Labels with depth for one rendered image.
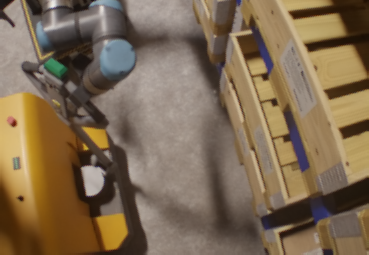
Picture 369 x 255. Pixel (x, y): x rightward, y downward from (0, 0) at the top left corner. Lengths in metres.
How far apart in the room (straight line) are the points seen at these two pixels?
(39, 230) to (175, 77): 1.55
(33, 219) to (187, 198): 1.14
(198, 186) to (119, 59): 1.64
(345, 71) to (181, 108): 1.50
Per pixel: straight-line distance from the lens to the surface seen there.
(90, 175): 2.02
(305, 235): 1.99
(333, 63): 1.29
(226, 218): 2.38
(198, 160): 2.43
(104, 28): 0.89
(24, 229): 1.63
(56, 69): 1.13
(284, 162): 1.70
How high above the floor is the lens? 2.36
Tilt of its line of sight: 70 degrees down
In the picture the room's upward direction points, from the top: straight up
